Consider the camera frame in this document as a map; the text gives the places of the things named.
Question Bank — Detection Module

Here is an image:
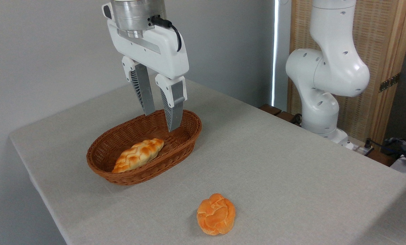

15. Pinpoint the metal screen hinge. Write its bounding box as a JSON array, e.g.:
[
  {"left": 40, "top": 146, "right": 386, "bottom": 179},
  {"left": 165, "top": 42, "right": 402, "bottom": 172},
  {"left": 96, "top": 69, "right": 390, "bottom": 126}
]
[{"left": 379, "top": 72, "right": 401, "bottom": 93}]

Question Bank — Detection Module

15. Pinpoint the grey tablecloth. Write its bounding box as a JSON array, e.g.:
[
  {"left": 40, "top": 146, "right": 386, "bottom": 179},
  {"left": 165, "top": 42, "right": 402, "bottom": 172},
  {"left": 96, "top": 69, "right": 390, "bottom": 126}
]
[{"left": 9, "top": 79, "right": 406, "bottom": 245}]

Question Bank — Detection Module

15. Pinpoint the brown wooden block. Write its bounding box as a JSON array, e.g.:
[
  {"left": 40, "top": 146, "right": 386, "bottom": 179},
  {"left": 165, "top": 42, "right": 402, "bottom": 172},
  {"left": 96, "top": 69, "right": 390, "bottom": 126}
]
[
  {"left": 276, "top": 111, "right": 301, "bottom": 127},
  {"left": 259, "top": 104, "right": 282, "bottom": 116},
  {"left": 366, "top": 150, "right": 398, "bottom": 167}
]

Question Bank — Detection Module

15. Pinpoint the wooden woven folding screen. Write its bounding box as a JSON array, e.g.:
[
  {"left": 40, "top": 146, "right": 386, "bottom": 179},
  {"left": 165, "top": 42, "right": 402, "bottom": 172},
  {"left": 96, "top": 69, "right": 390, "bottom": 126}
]
[{"left": 287, "top": 0, "right": 406, "bottom": 147}]

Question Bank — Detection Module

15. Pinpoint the brown wicker oval basket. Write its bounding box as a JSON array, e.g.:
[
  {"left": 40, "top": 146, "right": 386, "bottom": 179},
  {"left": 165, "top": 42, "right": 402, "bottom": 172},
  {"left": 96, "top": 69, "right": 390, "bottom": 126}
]
[{"left": 86, "top": 109, "right": 202, "bottom": 186}]

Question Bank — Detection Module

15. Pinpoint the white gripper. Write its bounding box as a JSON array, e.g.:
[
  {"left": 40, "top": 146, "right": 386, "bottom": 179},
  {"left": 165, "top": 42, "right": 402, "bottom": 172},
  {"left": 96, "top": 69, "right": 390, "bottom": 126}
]
[{"left": 107, "top": 19, "right": 190, "bottom": 133}]

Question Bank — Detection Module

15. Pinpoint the round orange knotted bread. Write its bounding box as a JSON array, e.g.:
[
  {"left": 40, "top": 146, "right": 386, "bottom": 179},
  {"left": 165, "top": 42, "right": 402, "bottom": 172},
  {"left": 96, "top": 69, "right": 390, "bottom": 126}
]
[{"left": 197, "top": 193, "right": 236, "bottom": 235}]

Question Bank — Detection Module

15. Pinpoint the white power strip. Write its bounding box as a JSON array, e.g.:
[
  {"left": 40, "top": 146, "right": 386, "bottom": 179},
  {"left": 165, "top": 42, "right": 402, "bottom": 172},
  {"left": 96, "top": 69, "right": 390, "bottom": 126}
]
[{"left": 345, "top": 140, "right": 374, "bottom": 156}]

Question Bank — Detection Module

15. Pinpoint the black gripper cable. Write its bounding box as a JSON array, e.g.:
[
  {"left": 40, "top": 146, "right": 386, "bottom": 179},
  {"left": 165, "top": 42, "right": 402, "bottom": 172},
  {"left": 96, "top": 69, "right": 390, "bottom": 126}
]
[{"left": 149, "top": 15, "right": 182, "bottom": 52}]

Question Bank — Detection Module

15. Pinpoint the long braided bread loaf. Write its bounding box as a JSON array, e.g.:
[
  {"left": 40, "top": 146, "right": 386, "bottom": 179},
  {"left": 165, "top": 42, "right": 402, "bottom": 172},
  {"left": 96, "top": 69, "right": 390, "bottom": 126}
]
[{"left": 112, "top": 138, "right": 165, "bottom": 174}]

